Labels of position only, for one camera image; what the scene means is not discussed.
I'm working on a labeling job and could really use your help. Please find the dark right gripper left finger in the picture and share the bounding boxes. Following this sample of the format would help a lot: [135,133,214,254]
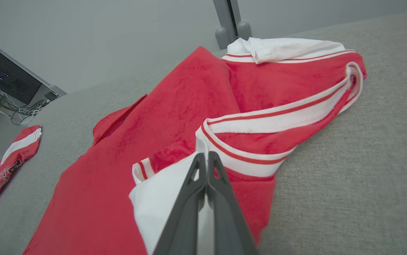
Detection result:
[153,152,207,255]

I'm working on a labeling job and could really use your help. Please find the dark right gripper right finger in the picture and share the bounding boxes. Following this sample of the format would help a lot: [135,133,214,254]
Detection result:
[207,151,259,255]

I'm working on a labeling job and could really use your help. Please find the red garment white striped trim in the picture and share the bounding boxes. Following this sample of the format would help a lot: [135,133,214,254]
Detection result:
[23,37,367,255]

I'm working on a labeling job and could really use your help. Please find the red garment with lettering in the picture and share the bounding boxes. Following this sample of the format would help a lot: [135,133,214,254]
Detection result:
[0,125,43,222]

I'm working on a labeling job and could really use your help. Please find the grey rounded post cap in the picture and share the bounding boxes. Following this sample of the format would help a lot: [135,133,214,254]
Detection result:
[215,27,229,50]
[237,21,251,40]

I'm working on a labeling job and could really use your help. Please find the tangled black cables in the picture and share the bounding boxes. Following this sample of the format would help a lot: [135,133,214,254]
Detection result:
[0,80,57,125]

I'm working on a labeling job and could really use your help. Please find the grey partition post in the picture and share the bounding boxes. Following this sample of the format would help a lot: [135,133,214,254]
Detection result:
[213,0,241,50]

